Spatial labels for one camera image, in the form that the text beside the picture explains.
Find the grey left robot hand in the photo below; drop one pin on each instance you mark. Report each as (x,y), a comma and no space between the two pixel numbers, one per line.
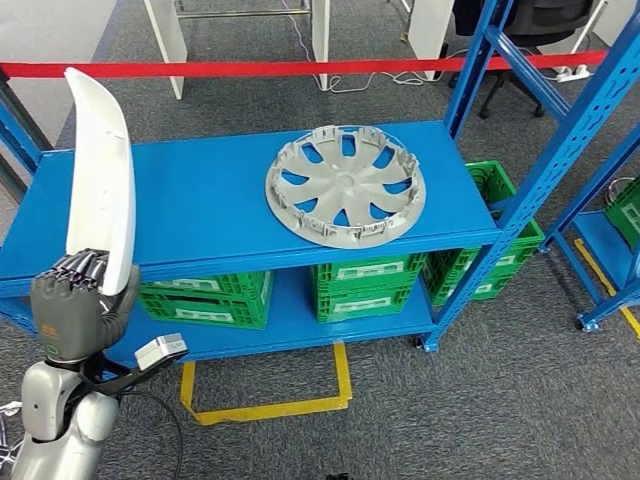
(65,318)

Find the white curved plastic part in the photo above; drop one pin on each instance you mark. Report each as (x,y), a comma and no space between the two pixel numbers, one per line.
(103,185)

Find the blue metal shelf rack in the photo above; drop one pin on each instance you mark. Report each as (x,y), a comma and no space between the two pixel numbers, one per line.
(200,192)
(600,245)

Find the green plastic crate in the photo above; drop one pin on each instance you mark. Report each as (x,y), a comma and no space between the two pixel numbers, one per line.
(360,305)
(492,182)
(200,316)
(475,288)
(625,212)
(370,270)
(220,283)

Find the yellow floor tape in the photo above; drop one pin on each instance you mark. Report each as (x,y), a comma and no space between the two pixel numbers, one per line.
(270,411)
(595,272)

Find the white table leg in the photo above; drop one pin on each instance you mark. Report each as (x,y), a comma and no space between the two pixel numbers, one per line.
(430,33)
(167,46)
(321,40)

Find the red barrier belt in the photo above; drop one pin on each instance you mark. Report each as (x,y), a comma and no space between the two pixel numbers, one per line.
(250,68)

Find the silver wheel hubcap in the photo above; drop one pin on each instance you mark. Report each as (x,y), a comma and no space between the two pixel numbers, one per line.
(345,189)

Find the black office chair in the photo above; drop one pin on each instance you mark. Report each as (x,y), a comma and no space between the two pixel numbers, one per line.
(540,20)

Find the white power strip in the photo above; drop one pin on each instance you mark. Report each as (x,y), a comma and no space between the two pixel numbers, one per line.
(572,74)

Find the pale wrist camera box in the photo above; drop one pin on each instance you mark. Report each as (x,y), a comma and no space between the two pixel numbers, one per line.
(160,350)

